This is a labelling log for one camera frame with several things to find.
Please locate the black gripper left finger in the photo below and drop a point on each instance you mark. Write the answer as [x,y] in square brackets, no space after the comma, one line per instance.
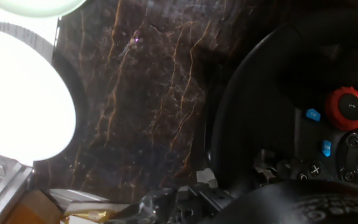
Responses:
[207,175]

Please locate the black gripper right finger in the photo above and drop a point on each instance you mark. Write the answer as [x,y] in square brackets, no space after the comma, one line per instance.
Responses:
[264,172]

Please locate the black steering wheel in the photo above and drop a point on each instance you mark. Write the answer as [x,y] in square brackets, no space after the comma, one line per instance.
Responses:
[253,109]

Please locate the cardboard box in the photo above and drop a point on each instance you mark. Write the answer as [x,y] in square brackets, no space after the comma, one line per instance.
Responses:
[82,207]

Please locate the brown paper bag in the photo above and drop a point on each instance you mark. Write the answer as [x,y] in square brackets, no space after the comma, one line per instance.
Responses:
[33,208]

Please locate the white round plate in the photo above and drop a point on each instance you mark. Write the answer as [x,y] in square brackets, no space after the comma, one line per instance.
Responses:
[20,93]
[36,6]

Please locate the aluminium frame post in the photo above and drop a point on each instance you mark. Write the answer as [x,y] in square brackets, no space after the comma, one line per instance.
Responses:
[8,189]

